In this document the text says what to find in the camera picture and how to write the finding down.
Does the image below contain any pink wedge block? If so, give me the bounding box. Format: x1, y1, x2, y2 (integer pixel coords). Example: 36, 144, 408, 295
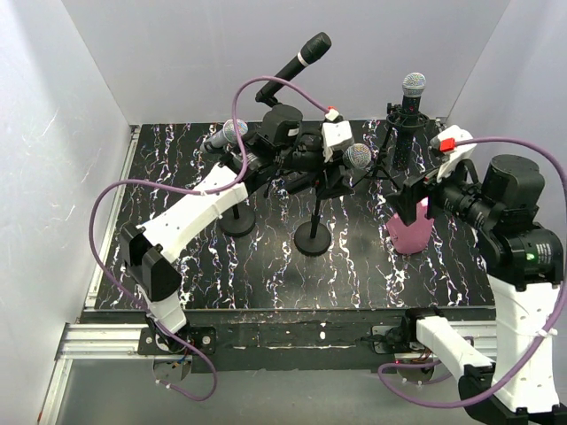
386, 198, 434, 255

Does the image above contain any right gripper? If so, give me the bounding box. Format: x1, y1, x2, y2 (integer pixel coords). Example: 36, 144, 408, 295
384, 151, 497, 229

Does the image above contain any aluminium frame rail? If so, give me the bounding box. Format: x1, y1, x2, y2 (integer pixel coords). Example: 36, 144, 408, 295
37, 123, 555, 425

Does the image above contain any silver mesh microphone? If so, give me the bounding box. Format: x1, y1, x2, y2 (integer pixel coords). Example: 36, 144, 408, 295
392, 72, 426, 171
342, 143, 372, 169
200, 119, 248, 154

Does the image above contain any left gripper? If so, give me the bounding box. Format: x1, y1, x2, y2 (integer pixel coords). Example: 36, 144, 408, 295
276, 139, 355, 199

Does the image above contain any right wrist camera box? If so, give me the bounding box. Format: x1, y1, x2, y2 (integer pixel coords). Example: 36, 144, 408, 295
429, 125, 477, 183

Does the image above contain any round base stand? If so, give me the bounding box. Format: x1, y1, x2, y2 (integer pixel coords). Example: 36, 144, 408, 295
293, 181, 331, 257
219, 150, 257, 238

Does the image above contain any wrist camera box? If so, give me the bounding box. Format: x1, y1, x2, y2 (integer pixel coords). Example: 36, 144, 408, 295
429, 125, 477, 183
322, 107, 353, 163

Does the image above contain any right shock mount stand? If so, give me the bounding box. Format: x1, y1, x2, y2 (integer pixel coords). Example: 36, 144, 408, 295
355, 104, 430, 189

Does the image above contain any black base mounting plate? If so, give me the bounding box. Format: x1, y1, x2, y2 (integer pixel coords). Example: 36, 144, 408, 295
136, 307, 455, 375

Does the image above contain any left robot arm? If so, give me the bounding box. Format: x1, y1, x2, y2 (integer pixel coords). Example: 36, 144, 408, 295
120, 104, 358, 354

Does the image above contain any tall black foam microphone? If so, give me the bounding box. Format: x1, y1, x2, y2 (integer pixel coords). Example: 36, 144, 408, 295
255, 32, 332, 106

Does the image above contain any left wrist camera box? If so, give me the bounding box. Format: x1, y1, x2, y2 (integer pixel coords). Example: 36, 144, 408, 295
322, 107, 353, 163

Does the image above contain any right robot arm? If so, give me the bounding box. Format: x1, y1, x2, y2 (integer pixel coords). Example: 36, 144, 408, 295
389, 155, 566, 424

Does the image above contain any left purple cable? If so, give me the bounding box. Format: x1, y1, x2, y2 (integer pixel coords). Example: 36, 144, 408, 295
89, 75, 333, 403

